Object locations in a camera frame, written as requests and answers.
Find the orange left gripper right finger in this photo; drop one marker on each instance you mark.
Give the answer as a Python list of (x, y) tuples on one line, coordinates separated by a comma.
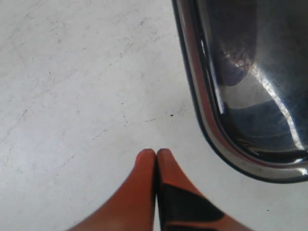
[(181, 206)]

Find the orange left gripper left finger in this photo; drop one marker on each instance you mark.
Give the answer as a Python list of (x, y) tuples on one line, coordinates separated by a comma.
[(131, 207)]

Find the transparent dark lunch box lid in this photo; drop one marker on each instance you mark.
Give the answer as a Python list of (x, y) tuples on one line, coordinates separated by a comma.
[(252, 72)]

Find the steel two-compartment lunch box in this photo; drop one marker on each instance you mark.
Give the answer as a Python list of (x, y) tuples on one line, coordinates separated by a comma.
[(216, 120)]

